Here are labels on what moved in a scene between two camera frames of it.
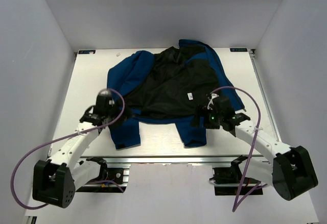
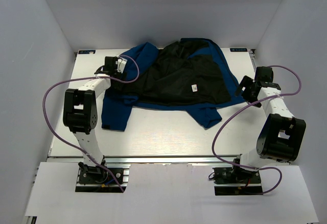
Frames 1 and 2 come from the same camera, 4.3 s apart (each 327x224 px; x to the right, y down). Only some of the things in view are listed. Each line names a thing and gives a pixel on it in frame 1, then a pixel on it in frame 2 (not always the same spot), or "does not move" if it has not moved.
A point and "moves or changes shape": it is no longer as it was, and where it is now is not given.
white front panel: x=167 y=193 does not move
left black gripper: x=114 y=106 to x=119 y=84
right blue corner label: x=238 y=49 does not move
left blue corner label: x=87 y=52 does not move
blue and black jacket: x=168 y=87 moves or changes shape
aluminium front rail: x=159 y=159 does not move
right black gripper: x=199 y=112 to x=246 y=82
